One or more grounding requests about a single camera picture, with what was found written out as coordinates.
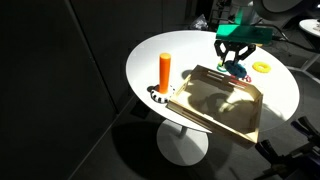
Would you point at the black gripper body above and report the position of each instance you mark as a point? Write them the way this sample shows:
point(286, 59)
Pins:
point(235, 46)

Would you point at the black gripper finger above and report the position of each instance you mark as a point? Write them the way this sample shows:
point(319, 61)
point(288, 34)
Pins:
point(220, 51)
point(246, 52)

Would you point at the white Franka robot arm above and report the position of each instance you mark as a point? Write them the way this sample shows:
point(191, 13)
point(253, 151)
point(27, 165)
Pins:
point(246, 11)

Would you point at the wooden tray box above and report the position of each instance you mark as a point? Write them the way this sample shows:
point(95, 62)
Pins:
point(216, 106)

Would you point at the orange peg cylinder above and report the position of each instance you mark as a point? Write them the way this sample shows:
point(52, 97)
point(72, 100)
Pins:
point(164, 71)

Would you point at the white black striped peg base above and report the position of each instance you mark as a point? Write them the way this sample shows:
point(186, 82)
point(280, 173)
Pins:
point(160, 96)

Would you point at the white table pedestal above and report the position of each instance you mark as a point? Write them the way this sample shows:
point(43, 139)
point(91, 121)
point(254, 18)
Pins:
point(181, 146)

